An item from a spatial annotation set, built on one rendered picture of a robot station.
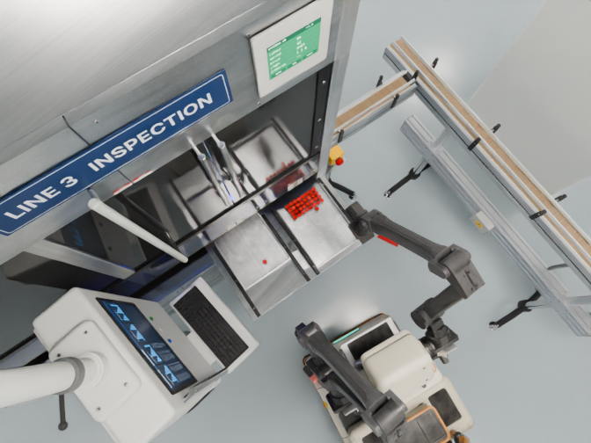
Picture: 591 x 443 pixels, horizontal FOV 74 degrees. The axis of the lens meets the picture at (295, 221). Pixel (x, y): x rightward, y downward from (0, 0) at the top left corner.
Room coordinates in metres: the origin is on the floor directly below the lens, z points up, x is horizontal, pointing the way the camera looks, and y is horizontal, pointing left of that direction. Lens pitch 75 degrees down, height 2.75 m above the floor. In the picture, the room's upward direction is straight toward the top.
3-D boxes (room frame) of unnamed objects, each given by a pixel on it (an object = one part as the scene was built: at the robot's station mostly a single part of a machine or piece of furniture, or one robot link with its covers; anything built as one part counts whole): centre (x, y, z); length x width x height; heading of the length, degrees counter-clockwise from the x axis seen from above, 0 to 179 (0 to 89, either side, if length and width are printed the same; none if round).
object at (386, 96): (1.10, -0.34, 0.92); 0.69 x 0.16 x 0.16; 125
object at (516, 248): (0.64, -1.18, 0.49); 1.60 x 0.08 x 0.12; 35
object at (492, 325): (0.15, -1.53, 0.07); 0.50 x 0.08 x 0.14; 125
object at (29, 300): (0.04, 0.88, 1.51); 0.49 x 0.01 x 0.59; 125
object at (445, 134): (1.09, -0.86, 0.46); 0.09 x 0.09 x 0.77; 35
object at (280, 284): (0.43, 0.05, 0.87); 0.70 x 0.48 x 0.02; 125
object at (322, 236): (0.49, -0.11, 0.90); 0.34 x 0.26 x 0.04; 35
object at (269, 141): (0.62, 0.08, 1.51); 0.43 x 0.01 x 0.59; 125
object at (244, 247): (0.38, 0.23, 0.90); 0.34 x 0.26 x 0.04; 35
